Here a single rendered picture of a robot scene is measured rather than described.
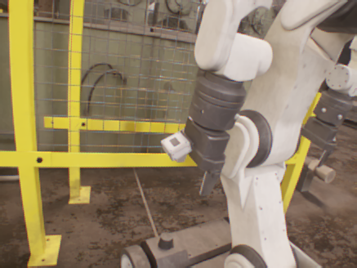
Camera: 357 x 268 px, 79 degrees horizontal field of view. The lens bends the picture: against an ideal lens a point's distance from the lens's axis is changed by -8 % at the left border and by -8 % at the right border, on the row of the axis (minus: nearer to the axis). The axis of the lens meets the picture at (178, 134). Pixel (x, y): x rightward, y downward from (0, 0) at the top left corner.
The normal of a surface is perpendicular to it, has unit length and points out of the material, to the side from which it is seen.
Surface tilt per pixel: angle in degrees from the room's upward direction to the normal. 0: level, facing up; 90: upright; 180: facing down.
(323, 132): 90
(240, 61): 101
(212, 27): 90
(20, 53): 90
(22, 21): 90
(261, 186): 60
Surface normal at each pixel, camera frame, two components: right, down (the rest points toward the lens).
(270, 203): 0.50, -0.18
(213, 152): 0.45, 0.52
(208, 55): -0.86, 0.04
